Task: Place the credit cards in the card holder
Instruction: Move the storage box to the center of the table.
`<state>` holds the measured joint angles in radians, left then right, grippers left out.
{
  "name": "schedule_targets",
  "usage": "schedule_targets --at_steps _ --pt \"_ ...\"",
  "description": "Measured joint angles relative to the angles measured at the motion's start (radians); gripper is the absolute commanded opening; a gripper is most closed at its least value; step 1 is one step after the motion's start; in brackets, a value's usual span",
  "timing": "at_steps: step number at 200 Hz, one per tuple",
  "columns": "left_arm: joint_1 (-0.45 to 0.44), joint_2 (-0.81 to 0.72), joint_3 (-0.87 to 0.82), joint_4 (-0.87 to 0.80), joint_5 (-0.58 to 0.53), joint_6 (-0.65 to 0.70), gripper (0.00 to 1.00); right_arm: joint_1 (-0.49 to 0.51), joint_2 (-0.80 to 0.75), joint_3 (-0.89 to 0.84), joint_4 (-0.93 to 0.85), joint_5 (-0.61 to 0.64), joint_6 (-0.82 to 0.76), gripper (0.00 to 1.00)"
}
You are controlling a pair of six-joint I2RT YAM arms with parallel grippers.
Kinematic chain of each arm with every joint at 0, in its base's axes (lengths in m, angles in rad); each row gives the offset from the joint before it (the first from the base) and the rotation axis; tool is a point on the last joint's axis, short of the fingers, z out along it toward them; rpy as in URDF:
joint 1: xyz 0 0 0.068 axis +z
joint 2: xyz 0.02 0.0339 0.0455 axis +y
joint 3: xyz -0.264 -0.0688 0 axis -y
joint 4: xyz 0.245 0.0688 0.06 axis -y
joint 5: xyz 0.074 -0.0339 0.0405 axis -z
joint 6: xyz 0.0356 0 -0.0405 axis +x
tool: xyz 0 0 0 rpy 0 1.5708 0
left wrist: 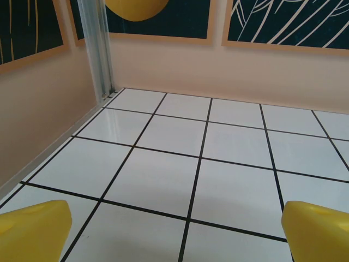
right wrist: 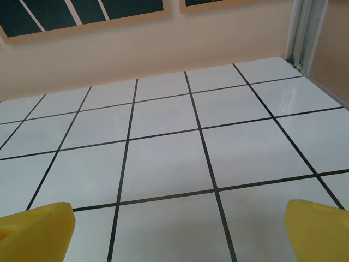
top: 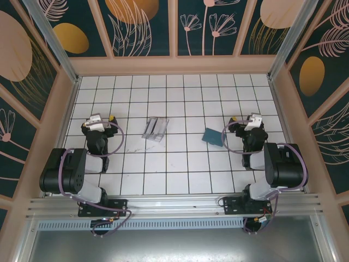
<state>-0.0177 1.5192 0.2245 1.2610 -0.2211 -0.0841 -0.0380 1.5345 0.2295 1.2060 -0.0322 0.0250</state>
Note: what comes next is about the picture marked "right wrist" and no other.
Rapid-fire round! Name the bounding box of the aluminium side rail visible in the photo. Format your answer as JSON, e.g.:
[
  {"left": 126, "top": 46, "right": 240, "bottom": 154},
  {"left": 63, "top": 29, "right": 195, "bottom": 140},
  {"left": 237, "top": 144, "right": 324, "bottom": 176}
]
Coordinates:
[{"left": 298, "top": 67, "right": 349, "bottom": 108}]

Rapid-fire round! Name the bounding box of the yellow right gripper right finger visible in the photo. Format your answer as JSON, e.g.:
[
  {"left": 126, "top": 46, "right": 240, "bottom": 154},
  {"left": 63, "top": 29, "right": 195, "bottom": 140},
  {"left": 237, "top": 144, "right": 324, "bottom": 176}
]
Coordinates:
[{"left": 284, "top": 199, "right": 349, "bottom": 262}]

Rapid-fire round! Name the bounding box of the aluminium corner post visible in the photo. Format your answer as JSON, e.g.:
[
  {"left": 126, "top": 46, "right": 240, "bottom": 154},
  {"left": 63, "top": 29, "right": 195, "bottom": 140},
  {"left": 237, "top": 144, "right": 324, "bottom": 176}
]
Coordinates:
[{"left": 284, "top": 0, "right": 326, "bottom": 72}]

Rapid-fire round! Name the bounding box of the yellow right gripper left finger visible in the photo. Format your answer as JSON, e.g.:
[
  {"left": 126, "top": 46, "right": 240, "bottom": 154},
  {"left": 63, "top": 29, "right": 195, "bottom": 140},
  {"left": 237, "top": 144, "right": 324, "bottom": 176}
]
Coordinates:
[{"left": 0, "top": 201, "right": 76, "bottom": 262}]

